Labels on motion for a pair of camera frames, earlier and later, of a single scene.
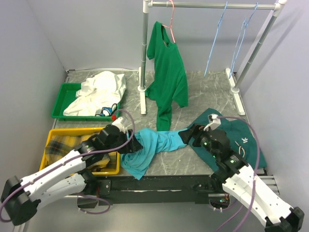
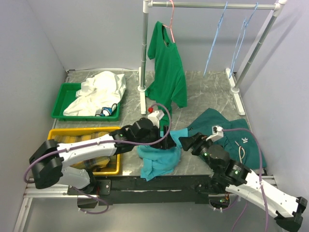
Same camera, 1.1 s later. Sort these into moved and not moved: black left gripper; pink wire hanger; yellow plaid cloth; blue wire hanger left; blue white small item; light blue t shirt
Moved: black left gripper; light blue t shirt
Not moved: blue wire hanger left; pink wire hanger; yellow plaid cloth; blue white small item
